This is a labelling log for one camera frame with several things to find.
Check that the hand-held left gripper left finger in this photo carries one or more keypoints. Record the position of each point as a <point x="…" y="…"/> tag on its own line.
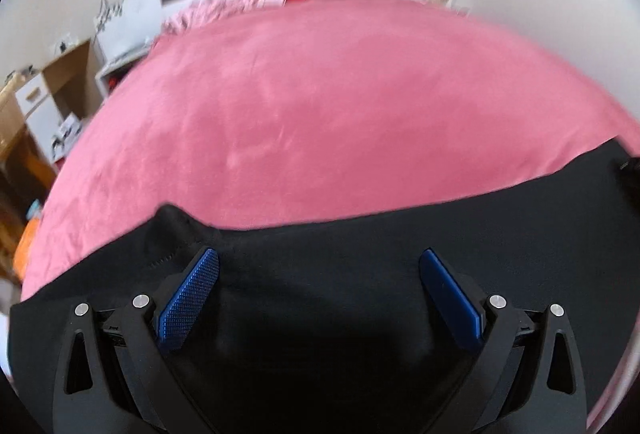
<point x="190" y="299"/>

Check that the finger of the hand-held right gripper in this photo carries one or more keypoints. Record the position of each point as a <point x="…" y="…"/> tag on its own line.
<point x="631" y="165"/>

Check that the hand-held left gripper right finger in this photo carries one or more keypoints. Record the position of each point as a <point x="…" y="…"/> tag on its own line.
<point x="452" y="299"/>

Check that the black pants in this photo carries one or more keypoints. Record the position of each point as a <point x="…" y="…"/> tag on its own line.
<point x="325" y="314"/>

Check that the orange plastic stool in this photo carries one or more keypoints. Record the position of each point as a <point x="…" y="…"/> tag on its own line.
<point x="25" y="249"/>

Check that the white red cardboard box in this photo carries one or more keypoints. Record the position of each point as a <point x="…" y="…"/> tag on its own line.
<point x="65" y="136"/>

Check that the pink bed blanket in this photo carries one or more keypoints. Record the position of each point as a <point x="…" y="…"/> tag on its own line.
<point x="325" y="114"/>

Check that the white grey open nightstand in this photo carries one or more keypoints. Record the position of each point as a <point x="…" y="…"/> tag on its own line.
<point x="112" y="74"/>

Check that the wooden desk with white drawer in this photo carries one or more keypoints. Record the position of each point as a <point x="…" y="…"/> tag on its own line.
<point x="55" y="74"/>

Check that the pink floral garment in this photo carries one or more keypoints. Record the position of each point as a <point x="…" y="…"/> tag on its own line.
<point x="220" y="6"/>

